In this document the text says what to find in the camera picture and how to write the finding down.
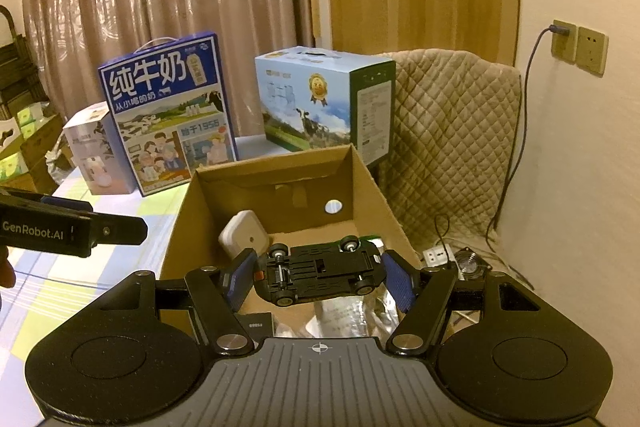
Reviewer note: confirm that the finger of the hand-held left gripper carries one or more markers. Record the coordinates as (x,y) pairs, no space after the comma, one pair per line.
(120,231)
(67,204)

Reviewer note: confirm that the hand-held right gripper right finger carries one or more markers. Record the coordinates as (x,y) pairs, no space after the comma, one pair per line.
(400,282)

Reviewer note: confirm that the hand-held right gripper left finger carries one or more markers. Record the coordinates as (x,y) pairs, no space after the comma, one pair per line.
(242,279)

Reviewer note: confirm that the black razor box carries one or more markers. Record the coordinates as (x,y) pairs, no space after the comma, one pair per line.
(255,323)

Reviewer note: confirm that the white charger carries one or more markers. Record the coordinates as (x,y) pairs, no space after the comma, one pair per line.
(242,232)

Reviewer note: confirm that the green packet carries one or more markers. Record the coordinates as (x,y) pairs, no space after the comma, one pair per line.
(370,238)

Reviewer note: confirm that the black toy car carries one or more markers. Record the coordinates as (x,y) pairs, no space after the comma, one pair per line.
(320,269)

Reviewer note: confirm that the cardboard box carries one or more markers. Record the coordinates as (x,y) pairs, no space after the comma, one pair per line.
(310,187)

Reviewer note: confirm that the person's left hand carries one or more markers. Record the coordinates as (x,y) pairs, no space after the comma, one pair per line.
(6,272)

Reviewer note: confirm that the checked tablecloth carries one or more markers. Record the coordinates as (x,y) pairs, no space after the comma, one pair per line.
(125,257)

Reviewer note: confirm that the crumpled plastic bag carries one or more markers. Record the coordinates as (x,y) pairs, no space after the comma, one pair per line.
(57,164)

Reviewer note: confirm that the white power strip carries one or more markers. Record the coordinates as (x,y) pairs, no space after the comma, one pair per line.
(439,255)

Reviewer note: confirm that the large brown carton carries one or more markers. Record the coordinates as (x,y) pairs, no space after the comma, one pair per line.
(35,157)

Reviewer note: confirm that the white humidifier box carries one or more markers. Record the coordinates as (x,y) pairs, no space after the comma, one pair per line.
(95,152)

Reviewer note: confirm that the small round fan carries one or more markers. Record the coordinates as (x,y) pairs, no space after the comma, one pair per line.
(472,263)

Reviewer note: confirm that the stack of green packets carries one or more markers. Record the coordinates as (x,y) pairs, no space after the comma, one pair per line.
(27,119)

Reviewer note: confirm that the dark blue milk carton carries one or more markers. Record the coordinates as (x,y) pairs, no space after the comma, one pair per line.
(165,117)

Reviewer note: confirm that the black stacked rack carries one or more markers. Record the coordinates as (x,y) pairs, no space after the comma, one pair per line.
(15,57)

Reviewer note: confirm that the light blue milk carton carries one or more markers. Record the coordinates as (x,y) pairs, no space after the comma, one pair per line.
(310,102)

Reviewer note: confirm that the pale wooden strip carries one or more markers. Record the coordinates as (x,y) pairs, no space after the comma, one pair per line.
(314,12)

